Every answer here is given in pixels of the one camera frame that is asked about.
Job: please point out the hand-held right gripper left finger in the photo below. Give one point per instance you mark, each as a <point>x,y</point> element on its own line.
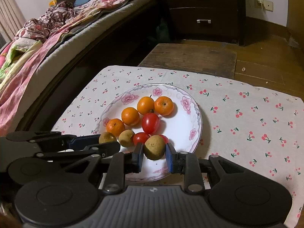
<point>138,158</point>

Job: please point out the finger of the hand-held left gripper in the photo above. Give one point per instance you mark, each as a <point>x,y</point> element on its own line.
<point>104,149</point>
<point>83,140</point>

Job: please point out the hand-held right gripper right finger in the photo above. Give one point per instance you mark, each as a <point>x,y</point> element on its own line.
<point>169,158</point>

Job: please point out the small brown-green kiwi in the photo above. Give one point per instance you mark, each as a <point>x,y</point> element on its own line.
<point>154,147</point>
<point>126,137</point>
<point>107,137</point>

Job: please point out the red cherry tomato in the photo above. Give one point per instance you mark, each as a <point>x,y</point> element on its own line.
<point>150,123</point>
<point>164,138</point>
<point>140,138</point>

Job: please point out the small orange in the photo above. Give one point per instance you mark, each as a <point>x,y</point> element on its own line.
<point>145,105</point>
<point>130,116</point>
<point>115,127</point>
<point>163,105</point>

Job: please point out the white floral rim plate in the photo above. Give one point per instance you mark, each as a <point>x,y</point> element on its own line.
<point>180,128</point>

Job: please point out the cherry print tablecloth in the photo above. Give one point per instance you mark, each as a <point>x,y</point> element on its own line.
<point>237,135</point>

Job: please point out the pink floral blanket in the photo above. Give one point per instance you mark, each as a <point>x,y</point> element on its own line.
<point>30,68</point>

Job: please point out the worn wooden stool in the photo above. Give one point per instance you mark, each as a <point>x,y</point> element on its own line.
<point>190,59</point>

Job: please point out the dark wooden bed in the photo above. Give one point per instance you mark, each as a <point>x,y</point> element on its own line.
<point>95,33</point>

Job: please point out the yellow green quilt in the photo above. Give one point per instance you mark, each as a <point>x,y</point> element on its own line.
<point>16,54</point>

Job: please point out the crumpled dark floral cloth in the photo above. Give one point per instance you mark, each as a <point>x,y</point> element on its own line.
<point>45,21</point>

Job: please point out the small yellow object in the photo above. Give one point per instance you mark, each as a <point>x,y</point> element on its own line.
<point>52,2</point>

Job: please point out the light floral bed sheet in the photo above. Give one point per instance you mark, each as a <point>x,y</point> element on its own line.
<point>111,2</point>

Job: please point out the light curtain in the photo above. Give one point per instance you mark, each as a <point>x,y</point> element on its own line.
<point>11,16</point>

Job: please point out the dark wooden nightstand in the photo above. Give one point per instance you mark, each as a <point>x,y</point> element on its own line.
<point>204,11</point>

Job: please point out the white crumpled paper scrap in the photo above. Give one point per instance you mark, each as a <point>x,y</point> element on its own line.
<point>293,41</point>

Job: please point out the wooden wardrobe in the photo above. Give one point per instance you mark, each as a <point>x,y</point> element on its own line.
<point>296,4</point>

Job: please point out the beige wall outlet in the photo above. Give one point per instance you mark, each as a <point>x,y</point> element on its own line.
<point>263,4</point>

